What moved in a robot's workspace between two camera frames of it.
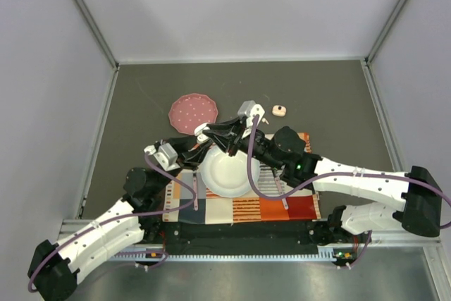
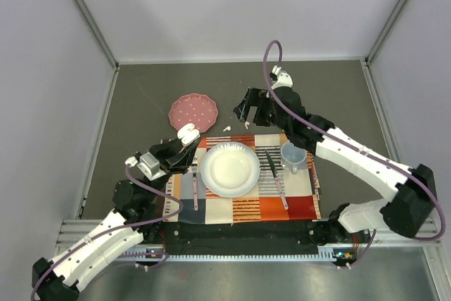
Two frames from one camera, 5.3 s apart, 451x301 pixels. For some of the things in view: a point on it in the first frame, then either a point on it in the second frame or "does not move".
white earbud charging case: x=198 y=131 to x=188 y=134
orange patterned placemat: x=187 y=201 does not move
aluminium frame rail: x=87 y=13 does not move
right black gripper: x=224 y=138 to x=257 y=98
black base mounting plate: x=285 y=237 does not move
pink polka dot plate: x=190 y=110 does not move
